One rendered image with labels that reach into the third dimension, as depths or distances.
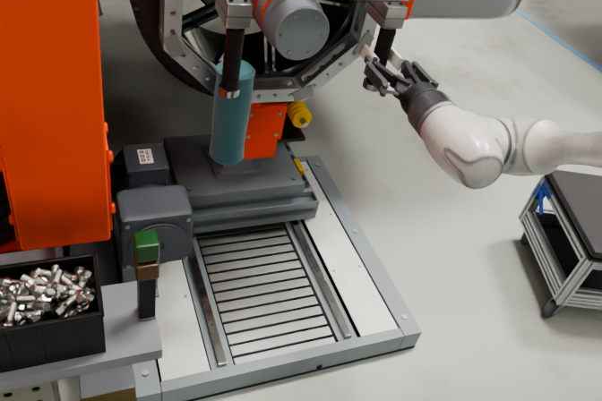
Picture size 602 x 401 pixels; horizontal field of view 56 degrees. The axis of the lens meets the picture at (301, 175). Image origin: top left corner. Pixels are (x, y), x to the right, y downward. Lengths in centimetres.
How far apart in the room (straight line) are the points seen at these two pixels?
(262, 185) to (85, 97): 92
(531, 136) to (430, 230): 112
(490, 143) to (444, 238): 116
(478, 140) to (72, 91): 67
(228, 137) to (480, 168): 63
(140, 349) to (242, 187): 79
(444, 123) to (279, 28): 42
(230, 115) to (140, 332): 53
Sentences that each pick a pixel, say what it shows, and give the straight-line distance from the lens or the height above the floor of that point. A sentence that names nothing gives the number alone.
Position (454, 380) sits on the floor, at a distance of 177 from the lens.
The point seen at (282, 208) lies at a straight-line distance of 182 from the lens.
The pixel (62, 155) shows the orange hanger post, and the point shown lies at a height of 74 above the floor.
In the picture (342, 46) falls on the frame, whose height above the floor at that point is 72.
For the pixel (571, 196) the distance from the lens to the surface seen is 202.
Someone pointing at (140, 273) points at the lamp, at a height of 59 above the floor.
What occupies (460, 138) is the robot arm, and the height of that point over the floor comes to 87.
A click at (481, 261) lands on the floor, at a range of 213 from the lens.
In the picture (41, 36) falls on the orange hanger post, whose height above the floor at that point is 96.
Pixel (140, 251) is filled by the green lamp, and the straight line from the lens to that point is 99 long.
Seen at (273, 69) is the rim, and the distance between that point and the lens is 158.
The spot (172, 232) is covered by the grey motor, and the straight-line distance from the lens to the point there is 141.
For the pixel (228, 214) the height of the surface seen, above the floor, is 16.
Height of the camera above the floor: 138
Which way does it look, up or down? 39 degrees down
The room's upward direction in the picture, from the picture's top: 13 degrees clockwise
